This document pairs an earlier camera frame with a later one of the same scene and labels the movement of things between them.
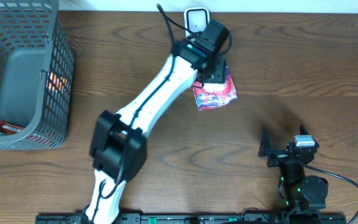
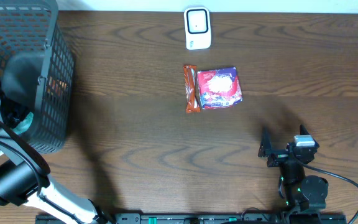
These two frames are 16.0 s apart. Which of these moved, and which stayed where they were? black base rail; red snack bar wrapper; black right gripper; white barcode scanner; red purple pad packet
Moved: red purple pad packet; red snack bar wrapper
Stayed: black right gripper; black base rail; white barcode scanner
